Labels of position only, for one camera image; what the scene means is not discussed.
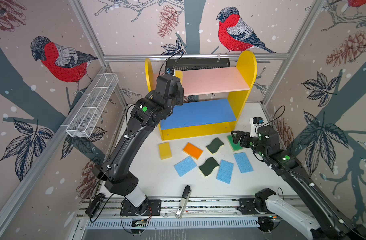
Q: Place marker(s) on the perforated aluminium rail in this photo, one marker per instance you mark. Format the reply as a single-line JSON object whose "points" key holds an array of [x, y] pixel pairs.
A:
{"points": [[172, 224]]}

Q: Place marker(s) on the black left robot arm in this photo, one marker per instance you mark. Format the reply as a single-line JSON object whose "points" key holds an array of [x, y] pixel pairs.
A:
{"points": [[145, 116]]}

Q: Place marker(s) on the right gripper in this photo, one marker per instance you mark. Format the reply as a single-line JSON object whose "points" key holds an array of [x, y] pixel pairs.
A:
{"points": [[244, 137]]}

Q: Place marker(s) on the dark green wavy sponge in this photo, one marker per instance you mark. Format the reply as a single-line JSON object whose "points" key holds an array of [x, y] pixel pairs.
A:
{"points": [[215, 145], [208, 167]]}

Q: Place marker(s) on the black clamp handle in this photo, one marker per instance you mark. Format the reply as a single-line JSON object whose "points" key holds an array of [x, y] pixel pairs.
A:
{"points": [[95, 204]]}

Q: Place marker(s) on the pink upper shelf board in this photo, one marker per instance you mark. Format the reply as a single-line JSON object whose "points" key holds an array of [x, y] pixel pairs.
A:
{"points": [[212, 81]]}

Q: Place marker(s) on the white wire mesh basket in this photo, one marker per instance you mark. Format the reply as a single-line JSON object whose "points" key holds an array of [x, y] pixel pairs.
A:
{"points": [[89, 113]]}

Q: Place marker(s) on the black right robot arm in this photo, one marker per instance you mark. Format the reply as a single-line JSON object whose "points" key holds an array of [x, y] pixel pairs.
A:
{"points": [[326, 222]]}

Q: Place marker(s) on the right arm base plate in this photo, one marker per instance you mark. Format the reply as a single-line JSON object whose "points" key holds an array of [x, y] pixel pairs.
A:
{"points": [[247, 207]]}

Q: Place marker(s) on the light blue sponge middle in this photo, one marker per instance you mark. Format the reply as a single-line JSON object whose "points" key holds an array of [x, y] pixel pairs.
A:
{"points": [[225, 172]]}

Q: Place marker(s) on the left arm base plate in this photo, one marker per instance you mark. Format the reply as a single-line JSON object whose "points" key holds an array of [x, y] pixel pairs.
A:
{"points": [[147, 208]]}

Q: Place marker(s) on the light blue sponge left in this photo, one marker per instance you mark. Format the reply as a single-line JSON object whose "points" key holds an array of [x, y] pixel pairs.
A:
{"points": [[185, 166]]}

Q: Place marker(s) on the yellow shelf frame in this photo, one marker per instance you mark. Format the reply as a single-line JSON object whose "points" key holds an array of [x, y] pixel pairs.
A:
{"points": [[237, 101]]}

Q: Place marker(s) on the orange sponge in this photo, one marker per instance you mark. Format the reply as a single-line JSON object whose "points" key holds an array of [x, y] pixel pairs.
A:
{"points": [[193, 151]]}

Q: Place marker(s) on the black silver handheld tool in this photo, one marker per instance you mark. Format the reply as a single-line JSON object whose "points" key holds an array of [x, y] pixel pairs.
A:
{"points": [[183, 202]]}

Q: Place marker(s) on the blue lower shelf board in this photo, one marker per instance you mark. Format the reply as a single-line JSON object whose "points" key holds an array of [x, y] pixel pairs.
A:
{"points": [[199, 113]]}

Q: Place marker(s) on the light blue sponge right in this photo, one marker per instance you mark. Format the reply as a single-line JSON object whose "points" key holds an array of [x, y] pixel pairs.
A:
{"points": [[243, 163]]}

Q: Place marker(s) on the light blue sponge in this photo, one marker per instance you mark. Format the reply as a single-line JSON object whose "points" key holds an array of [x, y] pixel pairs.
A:
{"points": [[243, 163], [185, 166], [225, 172]]}

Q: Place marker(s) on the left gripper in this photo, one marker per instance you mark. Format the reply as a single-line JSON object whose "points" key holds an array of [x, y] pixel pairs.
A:
{"points": [[180, 93]]}

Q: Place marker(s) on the green yellow sponge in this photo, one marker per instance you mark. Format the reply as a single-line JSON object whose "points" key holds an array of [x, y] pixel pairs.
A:
{"points": [[234, 146]]}

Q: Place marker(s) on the black vent panel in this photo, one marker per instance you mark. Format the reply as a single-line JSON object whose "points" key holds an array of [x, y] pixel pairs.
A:
{"points": [[196, 64]]}

